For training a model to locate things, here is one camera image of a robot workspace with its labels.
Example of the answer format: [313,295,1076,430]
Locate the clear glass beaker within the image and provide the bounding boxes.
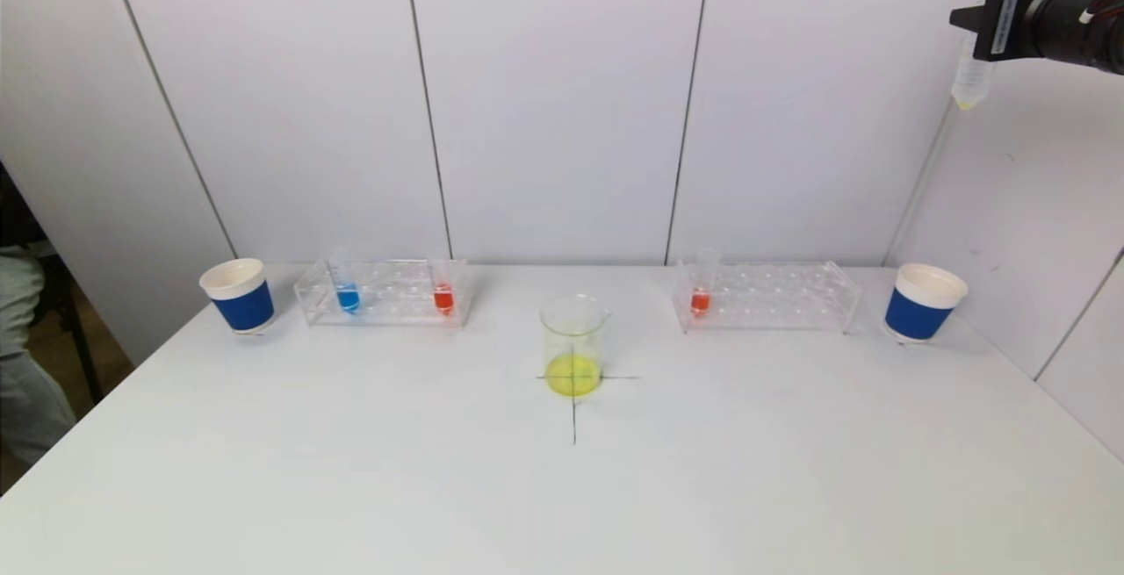
[539,293,612,398]

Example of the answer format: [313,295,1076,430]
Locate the bystander grey trousers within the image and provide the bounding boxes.
[0,255,76,471]

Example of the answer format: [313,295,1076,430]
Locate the clear acrylic test tube rack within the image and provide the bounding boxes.
[295,257,471,330]
[673,259,861,335]

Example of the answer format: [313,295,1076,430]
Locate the bystander black shirt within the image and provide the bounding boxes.
[0,162,43,247]

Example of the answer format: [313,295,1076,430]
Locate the test tube with yellow pigment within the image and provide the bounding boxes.
[951,0,1011,111]

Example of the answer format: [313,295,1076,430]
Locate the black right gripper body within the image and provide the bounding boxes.
[972,0,1092,62]

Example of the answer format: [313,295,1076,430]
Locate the blue white paper cup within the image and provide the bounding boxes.
[884,263,969,346]
[198,258,276,335]

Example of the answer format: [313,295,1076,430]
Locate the test tube with blue pigment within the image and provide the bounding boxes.
[327,250,363,315]

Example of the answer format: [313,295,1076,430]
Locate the test tube with red pigment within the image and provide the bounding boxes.
[688,248,721,319]
[429,250,458,318]

